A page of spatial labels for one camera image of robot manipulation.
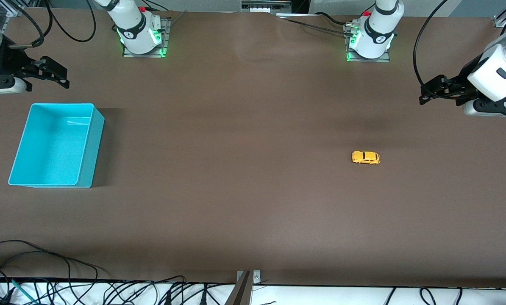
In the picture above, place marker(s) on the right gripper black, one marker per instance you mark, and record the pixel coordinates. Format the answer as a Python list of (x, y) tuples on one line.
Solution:
[(10, 59)]

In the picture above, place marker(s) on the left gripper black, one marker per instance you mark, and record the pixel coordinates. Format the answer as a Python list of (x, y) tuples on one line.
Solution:
[(460, 81)]

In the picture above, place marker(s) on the yellow beetle toy car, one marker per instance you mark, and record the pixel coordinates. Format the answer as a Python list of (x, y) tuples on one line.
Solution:
[(365, 157)]

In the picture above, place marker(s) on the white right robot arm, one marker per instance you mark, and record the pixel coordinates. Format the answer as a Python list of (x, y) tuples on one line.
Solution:
[(130, 25)]

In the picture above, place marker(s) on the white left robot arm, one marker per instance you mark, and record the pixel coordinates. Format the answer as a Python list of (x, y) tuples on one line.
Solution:
[(378, 29)]

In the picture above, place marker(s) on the teal plastic bin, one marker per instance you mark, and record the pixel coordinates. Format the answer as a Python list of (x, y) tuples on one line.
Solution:
[(49, 144)]

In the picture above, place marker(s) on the grey power strip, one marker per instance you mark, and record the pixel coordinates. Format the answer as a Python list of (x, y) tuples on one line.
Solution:
[(265, 5)]

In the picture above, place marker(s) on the white bench board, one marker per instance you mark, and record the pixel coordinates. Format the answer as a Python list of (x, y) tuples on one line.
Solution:
[(321, 297)]

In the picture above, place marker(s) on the black power plug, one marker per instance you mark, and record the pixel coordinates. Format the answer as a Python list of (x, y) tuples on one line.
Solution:
[(203, 296), (168, 297)]

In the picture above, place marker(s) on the grey metal pole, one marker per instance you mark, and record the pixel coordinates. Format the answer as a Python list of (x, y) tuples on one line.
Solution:
[(239, 294)]

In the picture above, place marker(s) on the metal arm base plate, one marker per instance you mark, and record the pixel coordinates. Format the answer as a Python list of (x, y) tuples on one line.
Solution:
[(166, 38), (380, 60)]

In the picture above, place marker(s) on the aluminium frame profile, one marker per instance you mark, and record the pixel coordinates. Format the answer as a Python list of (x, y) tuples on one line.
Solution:
[(501, 21), (7, 6)]

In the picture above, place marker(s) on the small metal bracket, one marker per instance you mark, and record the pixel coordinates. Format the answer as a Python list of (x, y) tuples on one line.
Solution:
[(256, 277)]

